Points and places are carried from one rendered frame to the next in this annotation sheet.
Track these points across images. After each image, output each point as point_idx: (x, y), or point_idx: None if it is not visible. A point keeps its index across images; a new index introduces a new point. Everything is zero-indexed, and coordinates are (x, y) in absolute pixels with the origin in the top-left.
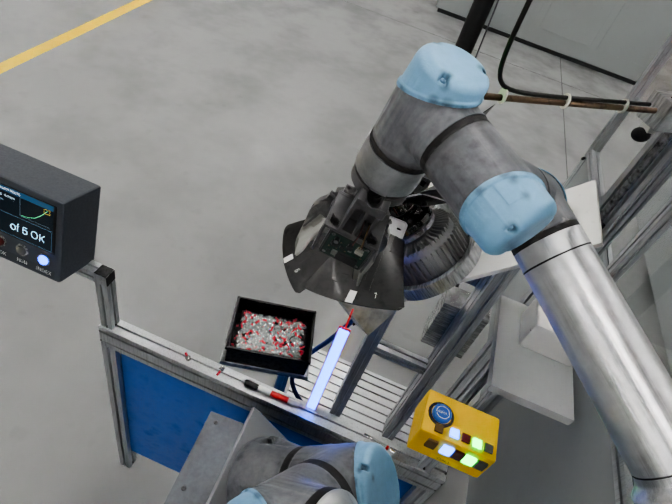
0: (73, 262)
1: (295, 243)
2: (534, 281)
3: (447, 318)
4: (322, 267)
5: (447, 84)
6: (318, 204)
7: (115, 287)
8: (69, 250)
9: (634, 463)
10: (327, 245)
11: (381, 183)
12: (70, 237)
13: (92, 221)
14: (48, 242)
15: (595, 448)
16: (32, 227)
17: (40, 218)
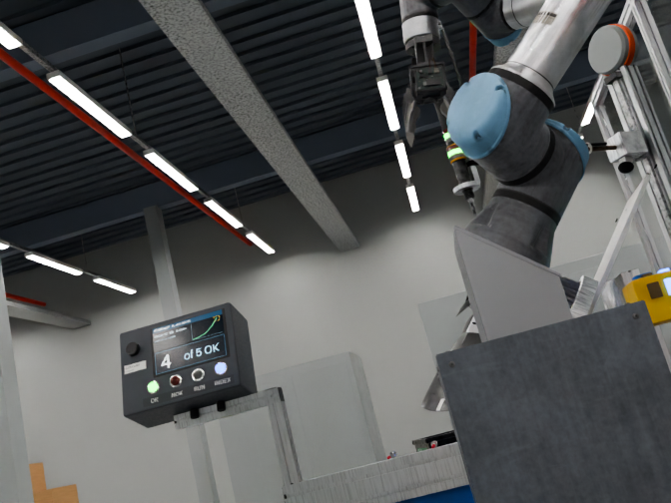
0: (245, 373)
1: (407, 140)
2: (517, 7)
3: None
4: (462, 305)
5: None
6: (403, 96)
7: (287, 415)
8: (240, 354)
9: None
10: (418, 82)
11: (419, 27)
12: (239, 341)
13: (249, 347)
14: (222, 346)
15: None
16: (205, 342)
17: (211, 328)
